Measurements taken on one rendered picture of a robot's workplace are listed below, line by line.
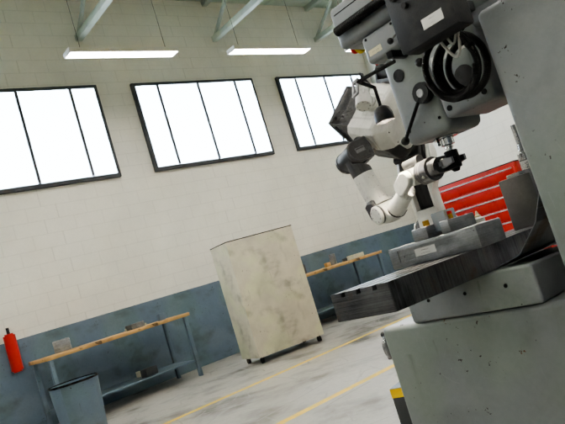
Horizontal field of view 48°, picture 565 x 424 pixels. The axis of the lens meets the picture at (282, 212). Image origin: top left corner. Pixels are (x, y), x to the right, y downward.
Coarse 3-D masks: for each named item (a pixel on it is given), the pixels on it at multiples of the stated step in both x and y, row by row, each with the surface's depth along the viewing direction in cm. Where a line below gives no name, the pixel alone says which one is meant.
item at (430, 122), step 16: (400, 64) 212; (400, 80) 212; (416, 80) 208; (400, 96) 214; (400, 112) 215; (432, 112) 205; (416, 128) 211; (432, 128) 206; (448, 128) 203; (464, 128) 209; (416, 144) 214
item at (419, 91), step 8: (416, 88) 205; (424, 88) 203; (416, 96) 205; (424, 96) 203; (432, 96) 203; (416, 104) 206; (416, 112) 207; (408, 128) 210; (408, 136) 211; (408, 144) 212
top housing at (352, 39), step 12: (348, 0) 220; (360, 0) 216; (336, 12) 225; (348, 12) 221; (384, 12) 209; (336, 24) 226; (360, 24) 218; (372, 24) 214; (348, 36) 223; (360, 36) 220; (348, 48) 227; (360, 48) 231
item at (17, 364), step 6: (6, 330) 807; (6, 336) 803; (12, 336) 804; (6, 342) 800; (12, 342) 802; (6, 348) 801; (12, 348) 800; (18, 348) 810; (12, 354) 799; (18, 354) 804; (12, 360) 798; (18, 360) 801; (12, 366) 798; (18, 366) 799; (12, 372) 799
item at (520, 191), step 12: (528, 168) 226; (504, 180) 228; (516, 180) 225; (528, 180) 222; (504, 192) 228; (516, 192) 226; (528, 192) 223; (516, 204) 226; (528, 204) 223; (516, 216) 227; (528, 216) 224; (516, 228) 227
